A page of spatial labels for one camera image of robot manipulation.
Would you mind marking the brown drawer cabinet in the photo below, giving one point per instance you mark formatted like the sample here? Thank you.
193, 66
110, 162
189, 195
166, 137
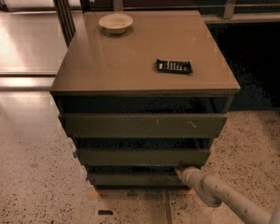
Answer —
103, 73

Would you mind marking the metal railing frame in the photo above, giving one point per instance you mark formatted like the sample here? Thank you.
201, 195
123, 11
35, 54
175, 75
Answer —
215, 12

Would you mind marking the middle drawer front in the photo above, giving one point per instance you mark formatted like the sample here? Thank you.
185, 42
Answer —
142, 157

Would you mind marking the top drawer front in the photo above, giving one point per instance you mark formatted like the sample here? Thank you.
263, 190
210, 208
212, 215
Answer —
143, 125

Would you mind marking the drawer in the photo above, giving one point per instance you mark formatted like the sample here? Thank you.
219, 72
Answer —
149, 180
142, 157
143, 125

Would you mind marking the white paper bowl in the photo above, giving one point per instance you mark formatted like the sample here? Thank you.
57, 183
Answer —
116, 23

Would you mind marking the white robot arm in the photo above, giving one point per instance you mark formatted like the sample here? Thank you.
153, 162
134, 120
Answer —
213, 192

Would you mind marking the padded gripper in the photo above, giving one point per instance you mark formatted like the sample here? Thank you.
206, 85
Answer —
191, 175

